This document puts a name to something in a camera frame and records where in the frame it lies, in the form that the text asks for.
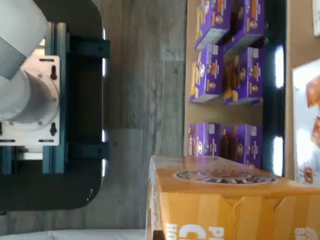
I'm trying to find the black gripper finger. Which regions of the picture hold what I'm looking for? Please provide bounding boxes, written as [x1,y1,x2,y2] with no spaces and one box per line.
[152,229,166,240]

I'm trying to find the yellow white pretzel crackers box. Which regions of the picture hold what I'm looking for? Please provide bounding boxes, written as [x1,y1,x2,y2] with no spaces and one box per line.
[146,154,320,240]

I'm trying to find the silver robot base mounting plate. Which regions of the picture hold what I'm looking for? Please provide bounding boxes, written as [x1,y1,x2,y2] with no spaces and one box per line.
[0,55,61,147]

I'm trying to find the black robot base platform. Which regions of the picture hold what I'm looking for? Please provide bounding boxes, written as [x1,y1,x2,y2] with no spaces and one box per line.
[0,0,111,217]

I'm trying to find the purple macaroni box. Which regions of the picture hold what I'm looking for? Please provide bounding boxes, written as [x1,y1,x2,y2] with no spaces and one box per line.
[187,121,222,158]
[224,0,266,53]
[222,46,264,106]
[188,44,225,104]
[194,0,231,50]
[221,124,263,169]

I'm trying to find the wooden store shelf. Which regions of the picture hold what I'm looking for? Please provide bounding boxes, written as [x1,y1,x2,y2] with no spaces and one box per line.
[184,0,265,161]

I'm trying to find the blue white pretzel crackers box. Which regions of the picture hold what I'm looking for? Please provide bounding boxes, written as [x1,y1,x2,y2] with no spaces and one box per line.
[291,59,320,186]

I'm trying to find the black metal shelving rack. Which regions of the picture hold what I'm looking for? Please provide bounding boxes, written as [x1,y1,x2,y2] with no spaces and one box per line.
[261,0,286,177]

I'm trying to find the black mounting bracket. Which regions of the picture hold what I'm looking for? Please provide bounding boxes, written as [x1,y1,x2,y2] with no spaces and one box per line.
[67,37,111,60]
[67,141,111,159]

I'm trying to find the teal aluminium extrusion frame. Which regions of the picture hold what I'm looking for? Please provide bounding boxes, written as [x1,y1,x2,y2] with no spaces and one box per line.
[0,21,68,176]

